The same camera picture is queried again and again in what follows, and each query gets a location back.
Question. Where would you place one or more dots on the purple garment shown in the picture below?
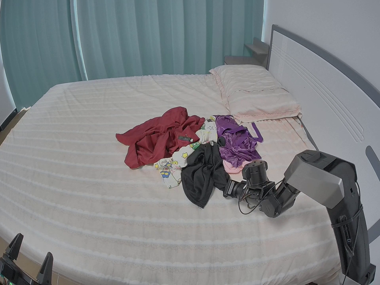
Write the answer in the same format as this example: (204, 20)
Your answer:
(234, 141)

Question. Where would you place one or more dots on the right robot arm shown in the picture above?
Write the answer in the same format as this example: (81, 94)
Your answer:
(341, 183)

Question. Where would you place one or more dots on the dark red garment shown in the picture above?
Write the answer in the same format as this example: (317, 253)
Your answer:
(157, 138)

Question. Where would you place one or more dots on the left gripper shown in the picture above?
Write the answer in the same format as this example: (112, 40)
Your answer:
(12, 273)

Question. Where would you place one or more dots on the bed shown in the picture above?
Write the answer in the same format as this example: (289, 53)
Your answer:
(118, 203)

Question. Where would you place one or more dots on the pale pink pillow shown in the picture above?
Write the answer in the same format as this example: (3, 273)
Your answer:
(255, 96)

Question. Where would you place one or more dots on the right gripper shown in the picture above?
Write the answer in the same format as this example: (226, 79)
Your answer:
(237, 190)

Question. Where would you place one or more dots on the blue-green curtain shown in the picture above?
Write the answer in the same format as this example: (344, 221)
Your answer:
(35, 40)
(166, 25)

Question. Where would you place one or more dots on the pink garment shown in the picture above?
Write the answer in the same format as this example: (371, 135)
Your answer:
(230, 167)

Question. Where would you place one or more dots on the black T-shirt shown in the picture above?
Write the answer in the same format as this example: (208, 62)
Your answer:
(199, 177)

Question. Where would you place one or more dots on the white printed garment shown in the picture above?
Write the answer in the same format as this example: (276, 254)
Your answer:
(170, 171)

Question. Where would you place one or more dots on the grey bedside table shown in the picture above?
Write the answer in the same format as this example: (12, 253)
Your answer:
(252, 59)

